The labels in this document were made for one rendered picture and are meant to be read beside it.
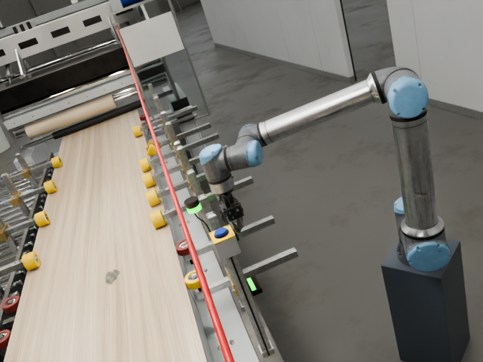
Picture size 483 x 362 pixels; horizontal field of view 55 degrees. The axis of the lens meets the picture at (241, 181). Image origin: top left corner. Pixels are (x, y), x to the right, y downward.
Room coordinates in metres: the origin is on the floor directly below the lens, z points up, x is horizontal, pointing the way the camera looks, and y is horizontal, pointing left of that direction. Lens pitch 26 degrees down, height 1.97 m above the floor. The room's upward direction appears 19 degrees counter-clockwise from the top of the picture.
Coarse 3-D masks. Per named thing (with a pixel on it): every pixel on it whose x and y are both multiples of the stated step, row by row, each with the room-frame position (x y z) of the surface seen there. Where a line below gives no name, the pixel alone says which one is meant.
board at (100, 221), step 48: (96, 144) 3.60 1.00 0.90; (144, 144) 3.21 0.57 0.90; (96, 192) 2.64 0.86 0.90; (144, 192) 2.40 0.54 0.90; (48, 240) 2.22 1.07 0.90; (96, 240) 2.05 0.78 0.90; (144, 240) 1.89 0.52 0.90; (48, 288) 1.76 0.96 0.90; (96, 288) 1.63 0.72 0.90; (144, 288) 1.52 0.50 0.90; (48, 336) 1.43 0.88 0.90; (96, 336) 1.34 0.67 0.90; (144, 336) 1.25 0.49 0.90; (192, 336) 1.18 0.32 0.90
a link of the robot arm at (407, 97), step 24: (408, 72) 1.40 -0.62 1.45; (408, 96) 1.31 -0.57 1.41; (408, 120) 1.31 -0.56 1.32; (408, 144) 1.32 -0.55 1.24; (408, 168) 1.33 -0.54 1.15; (432, 168) 1.34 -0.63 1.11; (408, 192) 1.34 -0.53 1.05; (432, 192) 1.32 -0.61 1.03; (408, 216) 1.35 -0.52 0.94; (432, 216) 1.32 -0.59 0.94; (408, 240) 1.34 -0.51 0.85; (432, 240) 1.29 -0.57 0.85; (432, 264) 1.29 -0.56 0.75
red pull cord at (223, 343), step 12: (120, 36) 3.27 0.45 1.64; (132, 72) 1.86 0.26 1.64; (144, 108) 1.26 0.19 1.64; (156, 144) 0.95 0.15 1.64; (168, 180) 0.74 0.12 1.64; (180, 216) 0.60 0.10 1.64; (192, 252) 0.50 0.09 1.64; (204, 276) 0.45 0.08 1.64; (204, 288) 0.42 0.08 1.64; (216, 312) 0.38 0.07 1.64; (216, 324) 0.36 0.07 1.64; (228, 348) 0.33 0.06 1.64; (228, 360) 0.31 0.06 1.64
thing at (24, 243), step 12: (48, 156) 3.95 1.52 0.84; (48, 168) 3.68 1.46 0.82; (36, 204) 2.95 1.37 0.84; (24, 216) 3.11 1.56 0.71; (24, 228) 2.90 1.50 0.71; (24, 240) 2.45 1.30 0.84; (0, 252) 2.67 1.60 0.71; (12, 276) 2.09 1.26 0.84; (24, 276) 2.19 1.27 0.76; (12, 288) 1.99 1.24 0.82; (0, 312) 1.79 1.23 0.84; (12, 312) 1.86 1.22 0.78; (0, 324) 1.71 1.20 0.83; (0, 360) 1.55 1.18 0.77
